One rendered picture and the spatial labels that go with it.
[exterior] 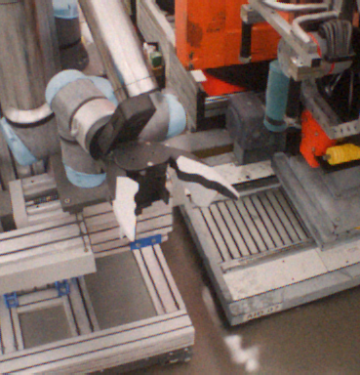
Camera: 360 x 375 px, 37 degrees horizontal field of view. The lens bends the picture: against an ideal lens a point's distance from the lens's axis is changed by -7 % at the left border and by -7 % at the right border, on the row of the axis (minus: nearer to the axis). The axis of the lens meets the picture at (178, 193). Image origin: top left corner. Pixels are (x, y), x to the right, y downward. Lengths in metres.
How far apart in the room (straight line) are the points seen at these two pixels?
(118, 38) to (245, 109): 1.32
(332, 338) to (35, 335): 1.04
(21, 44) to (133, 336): 1.01
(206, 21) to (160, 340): 1.15
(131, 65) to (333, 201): 1.36
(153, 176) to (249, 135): 1.52
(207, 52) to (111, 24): 1.25
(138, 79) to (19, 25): 0.25
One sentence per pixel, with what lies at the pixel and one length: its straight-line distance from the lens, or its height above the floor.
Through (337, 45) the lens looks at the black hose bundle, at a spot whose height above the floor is 1.00.
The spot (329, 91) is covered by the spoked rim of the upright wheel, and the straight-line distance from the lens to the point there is 2.00.
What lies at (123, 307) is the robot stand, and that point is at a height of 0.21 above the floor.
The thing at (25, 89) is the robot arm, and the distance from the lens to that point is 1.09.
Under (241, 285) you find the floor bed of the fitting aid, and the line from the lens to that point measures 2.02.
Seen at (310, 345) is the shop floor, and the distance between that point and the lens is 2.01.
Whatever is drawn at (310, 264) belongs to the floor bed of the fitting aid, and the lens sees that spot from 2.12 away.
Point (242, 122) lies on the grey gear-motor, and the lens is 2.19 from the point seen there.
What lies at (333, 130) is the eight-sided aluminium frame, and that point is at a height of 0.63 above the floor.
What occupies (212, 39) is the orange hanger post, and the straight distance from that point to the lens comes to 2.15.
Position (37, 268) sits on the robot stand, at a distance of 1.28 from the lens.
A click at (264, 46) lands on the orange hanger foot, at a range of 2.27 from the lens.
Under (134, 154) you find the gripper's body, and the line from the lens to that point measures 0.72.
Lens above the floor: 1.72
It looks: 45 degrees down
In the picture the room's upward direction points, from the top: straight up
